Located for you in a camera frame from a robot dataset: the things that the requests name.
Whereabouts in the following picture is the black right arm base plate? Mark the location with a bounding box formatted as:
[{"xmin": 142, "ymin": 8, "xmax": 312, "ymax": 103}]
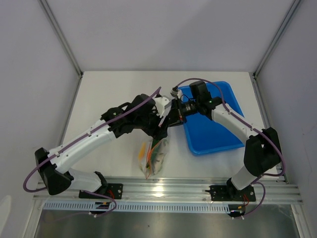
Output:
[{"xmin": 205, "ymin": 185, "xmax": 256, "ymax": 202}]

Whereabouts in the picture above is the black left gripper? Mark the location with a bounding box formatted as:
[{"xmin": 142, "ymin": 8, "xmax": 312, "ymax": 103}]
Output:
[{"xmin": 135, "ymin": 107, "xmax": 171, "ymax": 141}]

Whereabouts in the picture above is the yellow orange pepper toy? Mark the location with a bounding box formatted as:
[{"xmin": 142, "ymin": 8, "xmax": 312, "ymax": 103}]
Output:
[{"xmin": 138, "ymin": 142, "xmax": 146, "ymax": 161}]

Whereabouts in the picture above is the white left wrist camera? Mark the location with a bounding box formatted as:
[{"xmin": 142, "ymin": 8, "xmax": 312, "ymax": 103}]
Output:
[{"xmin": 154, "ymin": 96, "xmax": 172, "ymax": 127}]

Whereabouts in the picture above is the blue plastic bin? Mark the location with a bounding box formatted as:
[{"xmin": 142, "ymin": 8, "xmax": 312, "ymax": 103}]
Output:
[{"xmin": 178, "ymin": 81, "xmax": 244, "ymax": 156}]

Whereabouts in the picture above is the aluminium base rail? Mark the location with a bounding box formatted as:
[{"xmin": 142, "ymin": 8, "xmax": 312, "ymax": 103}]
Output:
[{"xmin": 33, "ymin": 175, "xmax": 303, "ymax": 205}]

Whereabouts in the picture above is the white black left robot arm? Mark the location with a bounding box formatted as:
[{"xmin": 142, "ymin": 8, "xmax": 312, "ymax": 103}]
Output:
[{"xmin": 35, "ymin": 94, "xmax": 172, "ymax": 198}]

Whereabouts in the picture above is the clear zip bag orange zipper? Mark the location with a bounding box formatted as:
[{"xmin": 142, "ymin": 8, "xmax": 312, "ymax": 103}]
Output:
[{"xmin": 138, "ymin": 137, "xmax": 169, "ymax": 179}]

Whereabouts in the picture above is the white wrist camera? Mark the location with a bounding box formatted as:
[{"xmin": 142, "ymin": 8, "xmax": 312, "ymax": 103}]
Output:
[
  {"xmin": 170, "ymin": 86, "xmax": 182, "ymax": 99},
  {"xmin": 154, "ymin": 96, "xmax": 172, "ymax": 127}
]

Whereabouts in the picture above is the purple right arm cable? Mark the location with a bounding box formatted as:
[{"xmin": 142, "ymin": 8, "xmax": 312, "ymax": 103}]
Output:
[{"xmin": 173, "ymin": 78, "xmax": 285, "ymax": 220}]

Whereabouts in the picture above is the green cucumber toy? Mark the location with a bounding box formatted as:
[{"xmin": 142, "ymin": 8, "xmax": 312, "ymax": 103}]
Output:
[{"xmin": 150, "ymin": 139, "xmax": 169, "ymax": 175}]

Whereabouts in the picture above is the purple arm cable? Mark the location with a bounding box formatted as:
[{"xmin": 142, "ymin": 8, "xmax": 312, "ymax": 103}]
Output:
[
  {"xmin": 23, "ymin": 86, "xmax": 162, "ymax": 221},
  {"xmin": 173, "ymin": 78, "xmax": 285, "ymax": 220}
]

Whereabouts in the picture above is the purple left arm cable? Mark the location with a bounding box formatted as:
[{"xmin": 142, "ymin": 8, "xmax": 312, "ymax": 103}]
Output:
[{"xmin": 23, "ymin": 86, "xmax": 162, "ymax": 221}]

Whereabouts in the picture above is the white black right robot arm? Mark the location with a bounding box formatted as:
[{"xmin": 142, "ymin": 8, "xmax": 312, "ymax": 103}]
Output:
[{"xmin": 171, "ymin": 78, "xmax": 285, "ymax": 200}]

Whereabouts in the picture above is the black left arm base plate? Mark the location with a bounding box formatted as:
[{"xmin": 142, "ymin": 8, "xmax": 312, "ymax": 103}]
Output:
[{"xmin": 79, "ymin": 183, "xmax": 123, "ymax": 199}]

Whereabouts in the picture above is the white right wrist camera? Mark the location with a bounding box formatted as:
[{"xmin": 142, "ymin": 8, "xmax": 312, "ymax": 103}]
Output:
[{"xmin": 170, "ymin": 86, "xmax": 182, "ymax": 99}]

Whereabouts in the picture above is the white slotted cable duct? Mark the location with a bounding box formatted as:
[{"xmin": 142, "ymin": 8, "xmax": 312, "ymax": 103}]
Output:
[{"xmin": 43, "ymin": 201, "xmax": 230, "ymax": 214}]

